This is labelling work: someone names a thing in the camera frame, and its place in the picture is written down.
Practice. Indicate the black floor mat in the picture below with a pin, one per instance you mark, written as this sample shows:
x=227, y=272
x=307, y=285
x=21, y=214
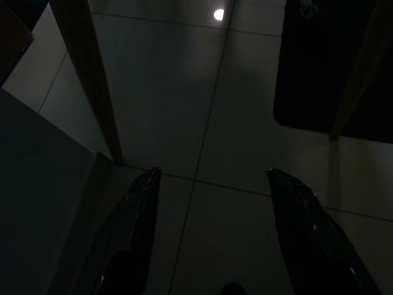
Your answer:
x=307, y=77

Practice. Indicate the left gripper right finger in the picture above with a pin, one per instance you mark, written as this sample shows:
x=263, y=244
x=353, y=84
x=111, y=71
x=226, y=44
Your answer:
x=307, y=233

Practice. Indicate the wooden table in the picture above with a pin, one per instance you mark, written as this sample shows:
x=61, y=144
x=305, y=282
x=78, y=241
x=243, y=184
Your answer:
x=86, y=77

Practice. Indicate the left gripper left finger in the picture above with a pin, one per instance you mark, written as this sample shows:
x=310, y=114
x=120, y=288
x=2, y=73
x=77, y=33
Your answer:
x=138, y=221

